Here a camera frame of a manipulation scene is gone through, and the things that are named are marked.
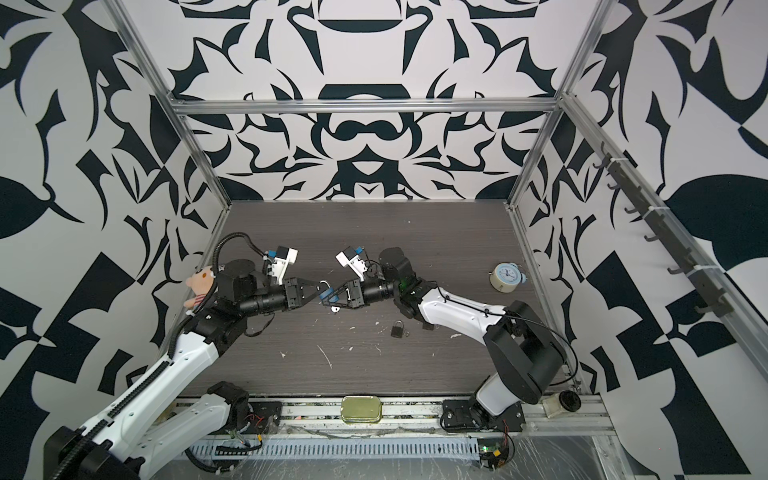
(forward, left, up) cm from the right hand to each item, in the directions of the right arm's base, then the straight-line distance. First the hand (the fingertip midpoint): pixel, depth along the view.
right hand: (326, 306), depth 69 cm
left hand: (+5, 0, +2) cm, 5 cm away
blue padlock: (+2, -1, 0) cm, 2 cm away
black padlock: (+4, -25, -23) cm, 34 cm away
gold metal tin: (-18, -7, -18) cm, 26 cm away
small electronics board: (-26, -38, -24) cm, 52 cm away
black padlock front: (+4, -16, -23) cm, 29 cm away
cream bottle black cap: (-16, -56, -24) cm, 63 cm away
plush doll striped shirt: (+15, +41, -13) cm, 45 cm away
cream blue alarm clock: (+18, -51, -20) cm, 58 cm away
